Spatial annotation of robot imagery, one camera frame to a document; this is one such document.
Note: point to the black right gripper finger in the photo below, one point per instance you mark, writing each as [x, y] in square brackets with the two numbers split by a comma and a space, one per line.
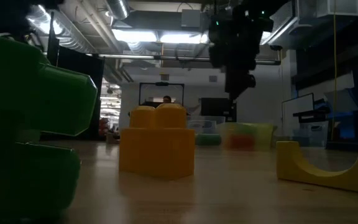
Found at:
[246, 81]
[232, 84]

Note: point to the green two-stud block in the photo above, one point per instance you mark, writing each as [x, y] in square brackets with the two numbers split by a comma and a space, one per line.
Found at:
[247, 128]

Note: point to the yellow arch block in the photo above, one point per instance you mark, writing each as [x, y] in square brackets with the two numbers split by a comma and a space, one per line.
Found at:
[291, 168]

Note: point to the yellow two-stud block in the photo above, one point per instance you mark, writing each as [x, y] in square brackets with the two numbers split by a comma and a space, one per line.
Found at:
[157, 152]

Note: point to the small green block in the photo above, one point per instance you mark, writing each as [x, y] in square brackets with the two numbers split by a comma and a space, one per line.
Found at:
[26, 93]

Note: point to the black cabinet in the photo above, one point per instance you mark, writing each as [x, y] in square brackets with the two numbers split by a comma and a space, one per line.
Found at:
[216, 109]

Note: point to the small clear plastic bin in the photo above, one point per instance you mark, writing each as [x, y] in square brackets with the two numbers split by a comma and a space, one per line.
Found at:
[309, 133]
[204, 124]

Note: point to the grey junction box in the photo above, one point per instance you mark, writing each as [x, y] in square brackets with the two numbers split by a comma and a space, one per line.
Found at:
[190, 18]

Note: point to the long hanging light bar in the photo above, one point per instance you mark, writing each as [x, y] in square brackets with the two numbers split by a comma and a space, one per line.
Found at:
[182, 58]

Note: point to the white board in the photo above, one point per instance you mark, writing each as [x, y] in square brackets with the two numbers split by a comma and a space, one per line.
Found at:
[297, 109]

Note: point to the yellow plastic bin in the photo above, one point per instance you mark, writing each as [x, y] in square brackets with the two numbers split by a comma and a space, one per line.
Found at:
[266, 137]

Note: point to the red block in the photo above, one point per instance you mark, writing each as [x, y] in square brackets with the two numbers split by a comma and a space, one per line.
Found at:
[242, 142]

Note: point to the ceiling light panel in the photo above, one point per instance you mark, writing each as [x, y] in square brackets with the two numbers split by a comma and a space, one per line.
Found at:
[135, 35]
[180, 38]

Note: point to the green cylinder block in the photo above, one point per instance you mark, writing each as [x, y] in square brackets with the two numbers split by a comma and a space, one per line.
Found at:
[208, 140]

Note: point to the person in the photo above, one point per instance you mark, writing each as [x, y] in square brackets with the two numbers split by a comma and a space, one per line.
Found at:
[167, 99]

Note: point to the black shelf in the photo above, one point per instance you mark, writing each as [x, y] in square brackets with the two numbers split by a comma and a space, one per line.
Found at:
[309, 116]

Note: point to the white ceiling unit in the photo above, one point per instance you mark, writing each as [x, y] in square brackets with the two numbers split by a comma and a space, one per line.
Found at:
[337, 7]

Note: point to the black partition board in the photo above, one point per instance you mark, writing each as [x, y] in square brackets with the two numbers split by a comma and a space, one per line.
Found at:
[79, 93]

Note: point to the grey wall vent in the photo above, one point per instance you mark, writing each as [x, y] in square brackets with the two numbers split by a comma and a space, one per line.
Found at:
[213, 78]
[164, 77]

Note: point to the silver rectangular air duct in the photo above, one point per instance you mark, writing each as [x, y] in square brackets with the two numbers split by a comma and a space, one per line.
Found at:
[284, 25]

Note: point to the black frame station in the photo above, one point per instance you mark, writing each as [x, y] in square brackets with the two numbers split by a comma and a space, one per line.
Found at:
[161, 84]

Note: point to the silver round duct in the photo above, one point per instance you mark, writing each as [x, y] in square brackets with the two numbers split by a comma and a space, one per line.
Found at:
[118, 7]

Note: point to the silver ribbed duct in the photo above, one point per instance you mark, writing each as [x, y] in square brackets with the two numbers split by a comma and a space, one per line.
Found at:
[51, 21]

